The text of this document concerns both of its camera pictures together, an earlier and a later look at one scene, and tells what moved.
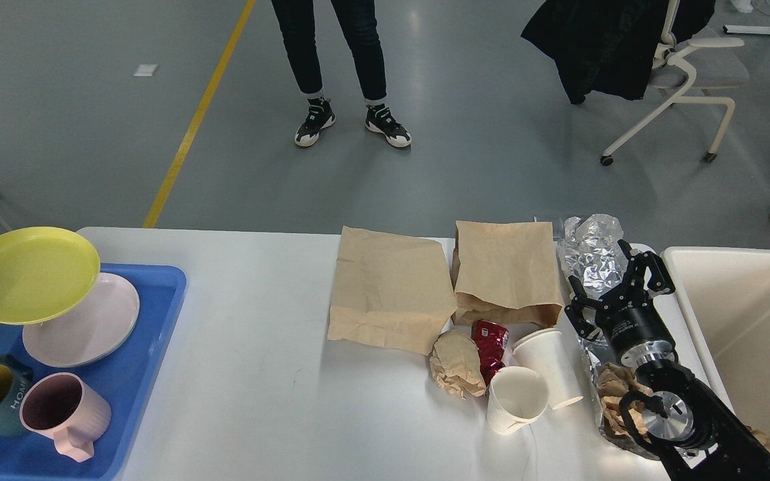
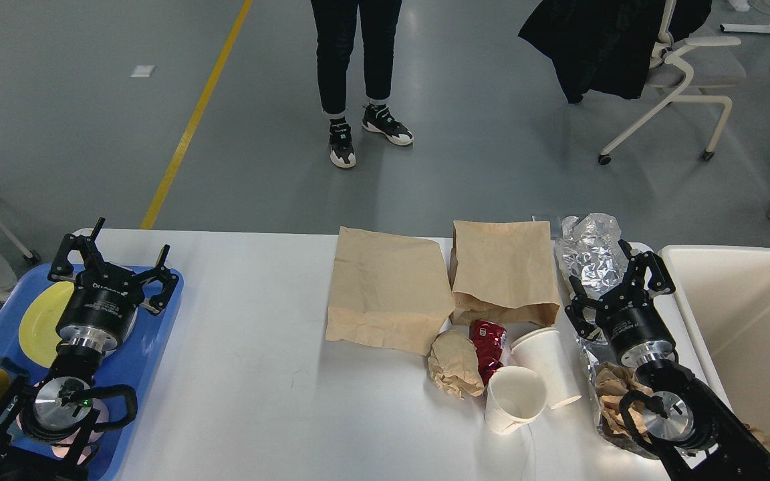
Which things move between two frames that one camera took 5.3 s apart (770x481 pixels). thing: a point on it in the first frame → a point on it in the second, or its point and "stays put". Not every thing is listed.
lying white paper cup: x=546 y=352 stays put
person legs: x=357 y=20 → x=335 y=23
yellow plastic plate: x=36 y=275 → x=38 y=323
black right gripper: x=636 y=331 stays put
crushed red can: x=491 y=340 stays put
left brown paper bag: x=390 y=290 stays put
